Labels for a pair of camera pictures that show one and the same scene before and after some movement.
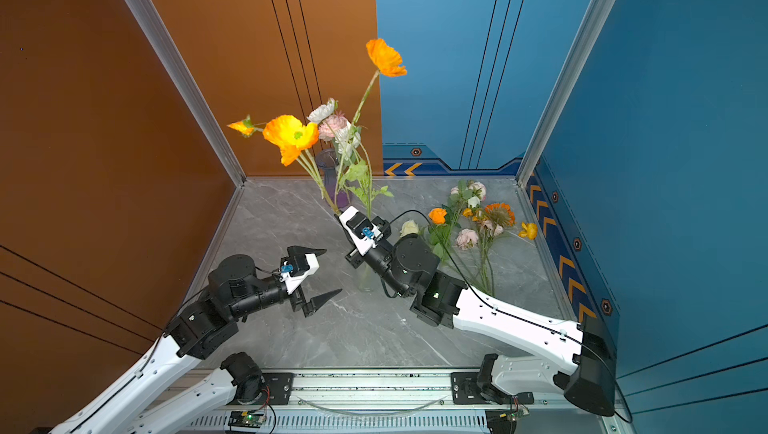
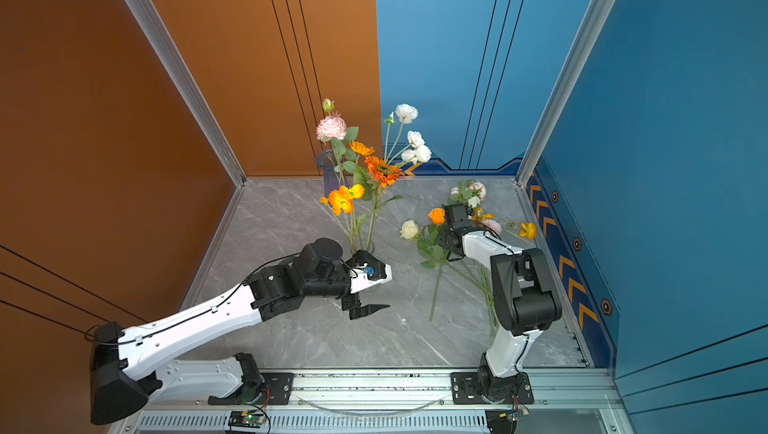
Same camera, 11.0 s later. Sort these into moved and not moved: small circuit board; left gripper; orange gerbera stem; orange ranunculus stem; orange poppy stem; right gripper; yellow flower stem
Moved: orange poppy stem; right gripper; orange gerbera stem; left gripper
Not moved: orange ranunculus stem; yellow flower stem; small circuit board
